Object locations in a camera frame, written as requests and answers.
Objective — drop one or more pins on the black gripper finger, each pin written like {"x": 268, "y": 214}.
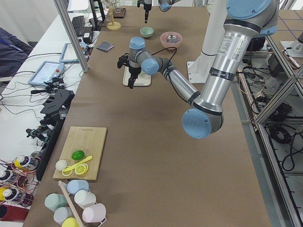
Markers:
{"x": 131, "y": 82}
{"x": 146, "y": 15}

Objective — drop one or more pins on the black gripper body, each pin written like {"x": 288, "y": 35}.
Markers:
{"x": 134, "y": 71}
{"x": 147, "y": 5}

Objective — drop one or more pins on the green bowl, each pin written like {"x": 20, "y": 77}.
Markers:
{"x": 146, "y": 32}

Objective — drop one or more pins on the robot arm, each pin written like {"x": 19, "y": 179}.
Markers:
{"x": 242, "y": 20}
{"x": 164, "y": 6}

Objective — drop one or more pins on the beige serving tray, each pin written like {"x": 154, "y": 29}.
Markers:
{"x": 143, "y": 79}

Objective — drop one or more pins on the dark wooden tray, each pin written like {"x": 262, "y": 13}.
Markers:
{"x": 119, "y": 12}

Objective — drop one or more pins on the wooden stand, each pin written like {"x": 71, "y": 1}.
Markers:
{"x": 112, "y": 25}

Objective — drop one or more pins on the pink bowl with ice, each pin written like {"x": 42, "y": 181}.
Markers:
{"x": 164, "y": 36}

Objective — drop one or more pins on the metal scoop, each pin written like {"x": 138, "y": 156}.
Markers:
{"x": 172, "y": 39}

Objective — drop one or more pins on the grey folded cloth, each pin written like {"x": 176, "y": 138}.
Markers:
{"x": 105, "y": 46}

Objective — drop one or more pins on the far teach pendant tablet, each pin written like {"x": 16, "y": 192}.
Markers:
{"x": 68, "y": 54}

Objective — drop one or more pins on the teach pendant tablet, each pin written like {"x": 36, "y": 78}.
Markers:
{"x": 46, "y": 72}
{"x": 68, "y": 54}

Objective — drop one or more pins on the black keyboard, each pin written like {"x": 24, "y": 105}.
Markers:
{"x": 78, "y": 24}

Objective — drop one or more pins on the bamboo cutting board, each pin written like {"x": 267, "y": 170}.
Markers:
{"x": 91, "y": 141}

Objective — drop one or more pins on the black tool holder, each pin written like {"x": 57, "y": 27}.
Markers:
{"x": 50, "y": 126}

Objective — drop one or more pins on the near teach pendant tablet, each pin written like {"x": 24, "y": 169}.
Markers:
{"x": 46, "y": 72}

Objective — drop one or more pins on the green lime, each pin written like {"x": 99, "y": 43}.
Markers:
{"x": 78, "y": 155}

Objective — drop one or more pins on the lemon slice pair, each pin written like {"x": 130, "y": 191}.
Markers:
{"x": 81, "y": 169}

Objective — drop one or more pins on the yellow plastic knife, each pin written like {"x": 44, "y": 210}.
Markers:
{"x": 76, "y": 164}

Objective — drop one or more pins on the single lemon slice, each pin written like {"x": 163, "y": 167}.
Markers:
{"x": 67, "y": 173}

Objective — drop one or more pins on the seated person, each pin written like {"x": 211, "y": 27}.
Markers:
{"x": 13, "y": 53}

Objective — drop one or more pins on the blue cup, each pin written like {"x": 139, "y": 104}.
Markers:
{"x": 76, "y": 185}

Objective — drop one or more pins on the white cup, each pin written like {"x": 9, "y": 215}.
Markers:
{"x": 84, "y": 198}

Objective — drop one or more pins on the pink cup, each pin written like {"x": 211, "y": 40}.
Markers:
{"x": 94, "y": 213}

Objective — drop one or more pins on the yellow bottle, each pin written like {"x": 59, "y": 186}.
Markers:
{"x": 26, "y": 162}

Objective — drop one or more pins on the green cup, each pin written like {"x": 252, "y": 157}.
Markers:
{"x": 54, "y": 201}

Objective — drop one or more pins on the grey cup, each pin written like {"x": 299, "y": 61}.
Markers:
{"x": 61, "y": 214}

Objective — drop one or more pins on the yellow cup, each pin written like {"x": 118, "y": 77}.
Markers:
{"x": 70, "y": 222}

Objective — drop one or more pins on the wrist camera mount arm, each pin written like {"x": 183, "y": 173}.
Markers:
{"x": 140, "y": 2}

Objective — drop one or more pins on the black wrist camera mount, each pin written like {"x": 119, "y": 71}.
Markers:
{"x": 123, "y": 61}

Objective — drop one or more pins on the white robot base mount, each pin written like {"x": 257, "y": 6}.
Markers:
{"x": 198, "y": 70}

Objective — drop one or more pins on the aluminium frame post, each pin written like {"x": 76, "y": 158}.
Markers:
{"x": 60, "y": 6}

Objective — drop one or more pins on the copper wire bottle rack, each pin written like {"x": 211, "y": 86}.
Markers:
{"x": 17, "y": 185}

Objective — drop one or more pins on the wooden rack handle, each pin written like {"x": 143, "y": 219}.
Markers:
{"x": 74, "y": 211}

